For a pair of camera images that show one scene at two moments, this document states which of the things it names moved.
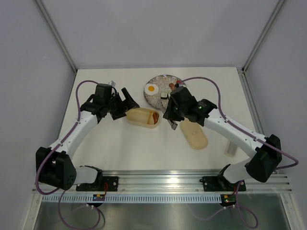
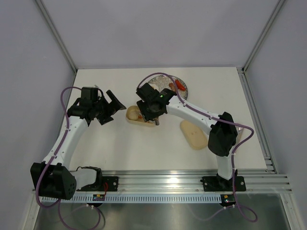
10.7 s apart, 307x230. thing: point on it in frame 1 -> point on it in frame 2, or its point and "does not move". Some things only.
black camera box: x=182 y=95 -> x=147 y=93
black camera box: x=103 y=92 -> x=90 y=93
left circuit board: x=99 y=197 does not move
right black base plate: x=219 y=183 does not move
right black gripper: x=169 y=113 -> x=142 y=105
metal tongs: x=172 y=124 -> x=157 y=120
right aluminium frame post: x=277 y=7 does not move
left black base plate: x=103 y=184 does not move
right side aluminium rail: x=251 y=103 does not move
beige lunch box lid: x=194 y=133 does not move
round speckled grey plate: x=159 y=100 does not move
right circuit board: x=228 y=200 does not move
